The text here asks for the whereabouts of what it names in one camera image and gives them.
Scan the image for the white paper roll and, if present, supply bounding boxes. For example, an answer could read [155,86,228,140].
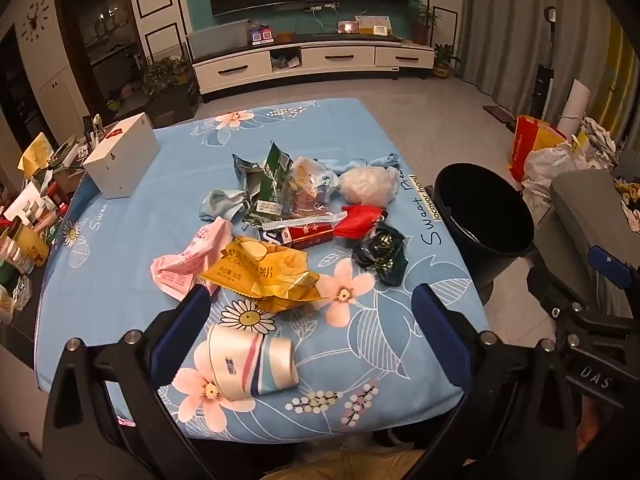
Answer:
[557,78,588,136]

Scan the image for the pink wrapper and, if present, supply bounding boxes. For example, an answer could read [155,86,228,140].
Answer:
[151,216,236,302]

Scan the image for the black bucket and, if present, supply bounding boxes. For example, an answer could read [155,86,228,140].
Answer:
[432,162,537,306]

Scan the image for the tall potted plant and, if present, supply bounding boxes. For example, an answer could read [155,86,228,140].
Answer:
[407,0,442,46]

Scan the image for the dark green wrapper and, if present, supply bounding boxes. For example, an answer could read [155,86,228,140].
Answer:
[351,220,410,287]

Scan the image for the red yellow bag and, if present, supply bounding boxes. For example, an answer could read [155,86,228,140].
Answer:
[509,115,568,183]

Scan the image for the dark doormat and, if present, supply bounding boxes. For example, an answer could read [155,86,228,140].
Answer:
[482,105,518,123]

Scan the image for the red packet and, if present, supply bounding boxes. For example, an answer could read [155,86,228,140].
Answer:
[332,204,386,240]

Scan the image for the small potted plant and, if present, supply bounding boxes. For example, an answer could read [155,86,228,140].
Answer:
[432,42,463,79]

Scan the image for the large white sack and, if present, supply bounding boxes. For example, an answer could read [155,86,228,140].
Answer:
[522,140,587,197]

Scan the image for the upright vacuum cleaner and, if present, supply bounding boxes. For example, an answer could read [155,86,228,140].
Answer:
[532,6,558,121]

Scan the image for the grey sofa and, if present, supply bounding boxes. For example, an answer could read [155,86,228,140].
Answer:
[532,170,640,321]

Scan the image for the bushy plant on black stand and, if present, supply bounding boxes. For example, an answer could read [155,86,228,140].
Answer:
[142,55,201,128]

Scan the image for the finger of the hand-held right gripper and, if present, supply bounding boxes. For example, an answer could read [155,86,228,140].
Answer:
[525,245,640,332]

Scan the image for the red cigarette box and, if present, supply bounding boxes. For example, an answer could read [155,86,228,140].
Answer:
[287,223,335,251]

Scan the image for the clear plastic bag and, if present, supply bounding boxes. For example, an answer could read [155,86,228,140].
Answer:
[290,156,341,216]

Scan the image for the yellow box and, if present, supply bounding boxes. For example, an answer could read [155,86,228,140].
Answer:
[17,132,56,178]

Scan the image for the white television cabinet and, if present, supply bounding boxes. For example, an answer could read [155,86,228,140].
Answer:
[191,35,435,95]

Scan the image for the yellow snack packet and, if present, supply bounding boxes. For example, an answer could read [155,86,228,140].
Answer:
[197,236,323,313]

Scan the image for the white plastic bag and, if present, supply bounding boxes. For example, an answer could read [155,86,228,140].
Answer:
[339,165,401,207]

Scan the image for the knotted blue textured cloth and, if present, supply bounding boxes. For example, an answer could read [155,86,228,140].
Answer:
[320,152,401,176]

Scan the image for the striped paper cup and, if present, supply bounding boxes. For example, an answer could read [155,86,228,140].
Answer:
[206,322,300,402]

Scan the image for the clutter of bottles and boxes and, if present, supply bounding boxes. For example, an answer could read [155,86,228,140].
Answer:
[0,115,101,321]

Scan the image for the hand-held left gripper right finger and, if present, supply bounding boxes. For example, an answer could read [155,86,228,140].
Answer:
[405,284,581,480]

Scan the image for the green snack packet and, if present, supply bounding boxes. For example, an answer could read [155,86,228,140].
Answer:
[242,141,296,226]

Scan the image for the silver dark packet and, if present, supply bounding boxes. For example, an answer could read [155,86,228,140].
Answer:
[231,154,266,196]

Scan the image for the translucent storage box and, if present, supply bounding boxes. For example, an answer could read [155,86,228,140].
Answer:
[186,20,251,58]

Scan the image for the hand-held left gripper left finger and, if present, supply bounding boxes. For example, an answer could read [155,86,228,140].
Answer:
[42,284,221,480]

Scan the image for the wall clock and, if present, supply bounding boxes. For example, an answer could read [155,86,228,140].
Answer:
[20,0,51,43]

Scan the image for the desk calendar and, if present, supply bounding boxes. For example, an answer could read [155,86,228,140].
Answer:
[355,16,391,36]

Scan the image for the crumpled white paper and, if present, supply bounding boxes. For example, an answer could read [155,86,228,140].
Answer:
[580,116,621,171]

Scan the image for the blue floral blanket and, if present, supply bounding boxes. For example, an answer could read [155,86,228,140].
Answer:
[34,99,491,446]

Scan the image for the grey curtains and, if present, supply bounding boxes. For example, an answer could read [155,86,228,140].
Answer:
[460,0,617,136]

